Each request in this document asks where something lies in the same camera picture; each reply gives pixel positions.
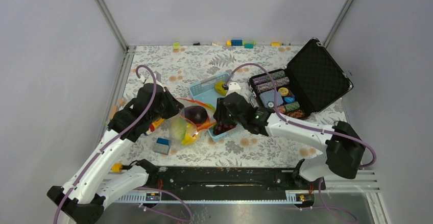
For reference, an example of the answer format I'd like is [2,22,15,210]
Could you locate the light blue plastic basket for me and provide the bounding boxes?
[188,72,243,142]

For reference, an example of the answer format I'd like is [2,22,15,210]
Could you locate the blue yellow toy bricks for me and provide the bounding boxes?
[226,39,256,49]

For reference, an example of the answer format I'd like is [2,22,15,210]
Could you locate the clear zip top bag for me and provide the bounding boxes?
[169,98,216,148]

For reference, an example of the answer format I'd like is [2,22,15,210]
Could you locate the black poker chip case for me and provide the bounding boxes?
[248,38,353,119]

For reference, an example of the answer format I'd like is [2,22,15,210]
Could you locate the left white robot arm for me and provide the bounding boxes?
[47,83,184,223]

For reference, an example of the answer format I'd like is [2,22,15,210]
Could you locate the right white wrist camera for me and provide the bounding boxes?
[222,82,242,96]

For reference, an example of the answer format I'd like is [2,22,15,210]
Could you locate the dark purple eggplant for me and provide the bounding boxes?
[183,105,209,125]

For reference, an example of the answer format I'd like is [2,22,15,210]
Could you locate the blue grey block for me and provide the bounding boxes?
[152,138,171,155]

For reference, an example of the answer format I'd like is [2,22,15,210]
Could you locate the green white cabbage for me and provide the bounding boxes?
[170,117,187,141]

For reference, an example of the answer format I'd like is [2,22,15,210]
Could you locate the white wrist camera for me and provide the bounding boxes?
[222,82,242,96]
[139,71,163,87]

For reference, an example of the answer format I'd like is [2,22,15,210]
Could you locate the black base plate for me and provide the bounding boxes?
[144,167,326,201]

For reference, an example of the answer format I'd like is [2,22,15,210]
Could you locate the yellow mango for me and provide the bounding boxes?
[214,81,228,96]

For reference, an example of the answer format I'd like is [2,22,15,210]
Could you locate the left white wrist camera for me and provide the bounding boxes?
[139,71,163,87]

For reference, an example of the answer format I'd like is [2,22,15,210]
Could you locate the floral table mat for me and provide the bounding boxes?
[111,45,363,168]

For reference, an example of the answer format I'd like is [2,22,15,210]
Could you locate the wooden block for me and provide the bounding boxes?
[109,105,119,120]

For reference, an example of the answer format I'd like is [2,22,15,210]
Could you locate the yellow banana bunch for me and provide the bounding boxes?
[181,131,200,145]

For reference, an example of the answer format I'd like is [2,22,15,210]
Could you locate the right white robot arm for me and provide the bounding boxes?
[214,92,366,189]

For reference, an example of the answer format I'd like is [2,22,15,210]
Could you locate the dark purple grapes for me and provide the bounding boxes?
[212,123,237,136]

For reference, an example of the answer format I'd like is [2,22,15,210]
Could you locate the yellow orange toy truck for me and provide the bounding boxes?
[144,118,165,136]

